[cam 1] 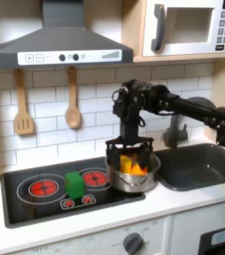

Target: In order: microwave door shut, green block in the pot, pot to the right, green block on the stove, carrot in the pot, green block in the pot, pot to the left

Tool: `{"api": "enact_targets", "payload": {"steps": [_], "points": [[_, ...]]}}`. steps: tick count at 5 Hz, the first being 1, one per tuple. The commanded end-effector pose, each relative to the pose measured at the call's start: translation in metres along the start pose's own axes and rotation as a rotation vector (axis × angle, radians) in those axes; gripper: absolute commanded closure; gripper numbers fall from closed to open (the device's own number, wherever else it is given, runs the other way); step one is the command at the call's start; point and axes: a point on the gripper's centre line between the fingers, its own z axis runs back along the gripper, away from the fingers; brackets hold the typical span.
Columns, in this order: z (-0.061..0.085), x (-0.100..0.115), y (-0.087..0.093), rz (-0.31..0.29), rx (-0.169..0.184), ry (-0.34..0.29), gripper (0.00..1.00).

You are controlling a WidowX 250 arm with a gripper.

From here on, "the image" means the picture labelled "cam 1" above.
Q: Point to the dark grey sink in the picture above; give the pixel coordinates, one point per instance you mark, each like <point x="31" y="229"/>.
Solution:
<point x="197" y="166"/>

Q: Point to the dark grey tap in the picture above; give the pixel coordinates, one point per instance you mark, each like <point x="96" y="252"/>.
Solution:
<point x="175" y="134"/>

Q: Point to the black stove top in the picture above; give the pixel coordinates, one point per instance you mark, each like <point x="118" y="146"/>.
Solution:
<point x="25" y="209"/>

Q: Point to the grey range hood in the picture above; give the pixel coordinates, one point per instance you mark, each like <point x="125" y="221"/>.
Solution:
<point x="61" y="40"/>

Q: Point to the white toy microwave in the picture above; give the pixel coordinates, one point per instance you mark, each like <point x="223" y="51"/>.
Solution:
<point x="190" y="40"/>

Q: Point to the light wooden shelf frame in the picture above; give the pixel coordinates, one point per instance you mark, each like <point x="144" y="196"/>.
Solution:
<point x="134" y="30"/>

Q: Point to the grey oven knob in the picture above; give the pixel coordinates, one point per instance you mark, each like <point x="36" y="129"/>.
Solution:
<point x="132" y="243"/>

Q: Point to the black appliance panel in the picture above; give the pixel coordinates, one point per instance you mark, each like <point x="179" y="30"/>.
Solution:
<point x="217" y="242"/>

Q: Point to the wooden spoon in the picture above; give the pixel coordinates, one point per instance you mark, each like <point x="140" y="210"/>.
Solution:
<point x="72" y="116"/>

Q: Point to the steel toy pot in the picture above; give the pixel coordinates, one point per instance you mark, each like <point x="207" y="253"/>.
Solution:
<point x="132" y="183"/>

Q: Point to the green toy block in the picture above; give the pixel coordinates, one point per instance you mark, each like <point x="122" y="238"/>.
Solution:
<point x="74" y="186"/>

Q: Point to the orange toy carrot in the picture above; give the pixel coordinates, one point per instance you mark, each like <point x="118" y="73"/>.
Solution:
<point x="137" y="170"/>

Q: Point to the wooden slotted spatula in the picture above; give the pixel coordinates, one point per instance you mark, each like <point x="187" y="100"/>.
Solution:
<point x="23" y="123"/>

